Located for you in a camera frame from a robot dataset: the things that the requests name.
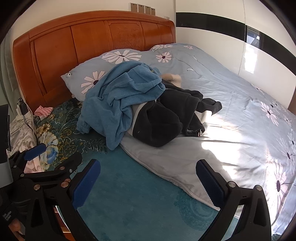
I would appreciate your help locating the grey floral cloth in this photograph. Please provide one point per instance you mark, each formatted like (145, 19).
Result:
(19, 133)

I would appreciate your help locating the person's left hand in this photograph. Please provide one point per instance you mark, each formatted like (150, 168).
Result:
(16, 228)

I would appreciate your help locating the cream fluffy garment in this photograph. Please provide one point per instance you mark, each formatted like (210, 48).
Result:
(172, 77)

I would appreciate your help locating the grey curtain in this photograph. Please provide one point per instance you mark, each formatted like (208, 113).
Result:
(7, 69)

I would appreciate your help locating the wooden bed frame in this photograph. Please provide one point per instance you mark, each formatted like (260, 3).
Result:
(61, 223)

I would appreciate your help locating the pink striped cloth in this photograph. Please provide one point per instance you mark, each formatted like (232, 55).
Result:
(44, 111)

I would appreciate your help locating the black garment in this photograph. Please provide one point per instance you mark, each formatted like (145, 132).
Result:
(161, 115)

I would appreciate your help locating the beige wall panel strip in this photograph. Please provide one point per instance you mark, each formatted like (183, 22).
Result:
(142, 8)

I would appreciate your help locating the white wardrobe with black band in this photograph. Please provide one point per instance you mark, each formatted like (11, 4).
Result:
(208, 34)

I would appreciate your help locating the black charger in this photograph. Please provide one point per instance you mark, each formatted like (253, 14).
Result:
(22, 107)

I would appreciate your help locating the teal floral blanket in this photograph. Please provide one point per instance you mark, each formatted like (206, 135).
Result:
(138, 197)

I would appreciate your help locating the light blue floral quilt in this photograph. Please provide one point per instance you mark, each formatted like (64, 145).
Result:
(231, 104)

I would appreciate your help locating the light blue floral pillow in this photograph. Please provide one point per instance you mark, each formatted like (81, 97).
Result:
(97, 67)

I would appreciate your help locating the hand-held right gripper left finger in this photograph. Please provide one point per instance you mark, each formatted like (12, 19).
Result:
(86, 183)

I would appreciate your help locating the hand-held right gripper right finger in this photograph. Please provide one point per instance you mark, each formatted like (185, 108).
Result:
(210, 185)

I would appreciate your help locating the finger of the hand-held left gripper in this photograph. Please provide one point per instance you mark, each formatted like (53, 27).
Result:
(35, 151)
(69, 163)

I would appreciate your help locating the wooden headboard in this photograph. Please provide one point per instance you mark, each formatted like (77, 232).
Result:
(57, 46)

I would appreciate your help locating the blue terry garment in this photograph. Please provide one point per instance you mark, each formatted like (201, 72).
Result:
(111, 99)

